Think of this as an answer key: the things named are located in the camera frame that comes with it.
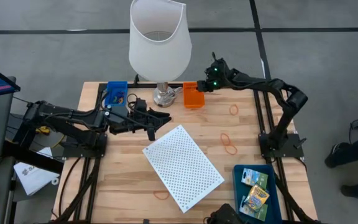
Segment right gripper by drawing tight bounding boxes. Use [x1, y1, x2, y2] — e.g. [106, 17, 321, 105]
[196, 52, 229, 93]

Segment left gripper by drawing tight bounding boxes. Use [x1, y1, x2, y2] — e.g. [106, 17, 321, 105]
[106, 105, 172, 141]

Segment orange plastic basket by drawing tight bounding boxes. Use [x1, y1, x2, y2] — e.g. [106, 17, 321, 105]
[182, 82, 205, 110]

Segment green blue card box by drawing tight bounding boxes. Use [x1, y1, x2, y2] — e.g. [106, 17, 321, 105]
[241, 167, 269, 189]
[239, 195, 269, 222]

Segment yellow green crayon box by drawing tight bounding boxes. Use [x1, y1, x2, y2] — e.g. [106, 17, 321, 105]
[244, 184, 270, 213]

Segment silver metal lamp base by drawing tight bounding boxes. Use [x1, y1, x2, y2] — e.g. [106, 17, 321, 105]
[152, 81, 180, 108]

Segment blue plastic basket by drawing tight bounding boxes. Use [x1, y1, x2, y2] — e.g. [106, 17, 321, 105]
[104, 80, 129, 108]

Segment white perforated metal shelf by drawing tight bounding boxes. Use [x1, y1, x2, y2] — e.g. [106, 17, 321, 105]
[142, 124, 226, 214]

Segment white fabric lamp shade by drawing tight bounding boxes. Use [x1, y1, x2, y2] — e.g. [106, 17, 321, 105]
[128, 0, 193, 83]

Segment black rounded object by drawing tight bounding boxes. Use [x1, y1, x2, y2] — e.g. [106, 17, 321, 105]
[204, 203, 246, 224]

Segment teal plastic bin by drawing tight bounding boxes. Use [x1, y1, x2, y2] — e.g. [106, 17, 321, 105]
[232, 164, 283, 224]

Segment white paper sheets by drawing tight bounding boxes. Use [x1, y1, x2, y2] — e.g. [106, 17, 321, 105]
[13, 146, 60, 197]

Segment person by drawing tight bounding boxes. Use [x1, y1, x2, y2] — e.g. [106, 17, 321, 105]
[324, 133, 358, 202]

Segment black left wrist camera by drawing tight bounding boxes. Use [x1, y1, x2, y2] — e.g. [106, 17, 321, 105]
[134, 98, 148, 113]

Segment clear lamp cord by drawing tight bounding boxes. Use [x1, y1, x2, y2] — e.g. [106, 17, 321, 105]
[166, 86, 183, 100]

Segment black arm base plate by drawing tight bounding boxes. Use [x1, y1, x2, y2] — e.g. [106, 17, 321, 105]
[62, 133, 108, 158]
[258, 133, 305, 159]

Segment black cable bundle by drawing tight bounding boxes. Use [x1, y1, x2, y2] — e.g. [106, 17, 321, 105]
[50, 157, 102, 224]

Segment yellow cable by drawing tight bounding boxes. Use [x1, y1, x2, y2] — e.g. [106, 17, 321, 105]
[35, 125, 65, 149]

